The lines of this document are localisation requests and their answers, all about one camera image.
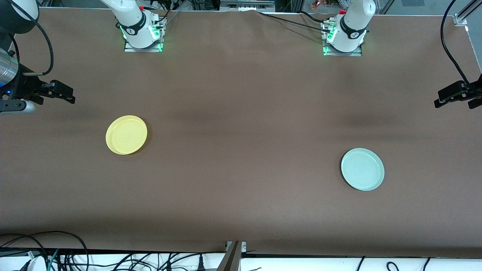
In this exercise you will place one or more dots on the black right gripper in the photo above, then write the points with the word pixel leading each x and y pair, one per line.
pixel 26 89

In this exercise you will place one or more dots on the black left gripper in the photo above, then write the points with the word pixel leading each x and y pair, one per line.
pixel 475 90

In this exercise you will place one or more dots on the yellow plate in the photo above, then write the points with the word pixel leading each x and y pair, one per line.
pixel 126 134

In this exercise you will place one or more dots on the pale green plate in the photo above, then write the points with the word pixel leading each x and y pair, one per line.
pixel 362 169

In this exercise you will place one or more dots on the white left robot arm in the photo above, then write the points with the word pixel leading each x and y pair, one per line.
pixel 352 26

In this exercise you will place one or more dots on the grey power strip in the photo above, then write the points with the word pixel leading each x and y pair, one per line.
pixel 246 4

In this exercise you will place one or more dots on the brown table cover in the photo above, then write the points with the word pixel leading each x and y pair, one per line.
pixel 241 195

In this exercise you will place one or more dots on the black power plug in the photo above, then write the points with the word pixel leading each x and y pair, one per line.
pixel 201 265

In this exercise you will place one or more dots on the aluminium profile beam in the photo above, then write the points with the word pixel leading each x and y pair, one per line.
pixel 231 259

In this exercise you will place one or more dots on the aluminium frame post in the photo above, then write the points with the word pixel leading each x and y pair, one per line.
pixel 461 18

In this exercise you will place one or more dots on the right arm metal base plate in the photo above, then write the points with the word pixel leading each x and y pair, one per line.
pixel 158 47

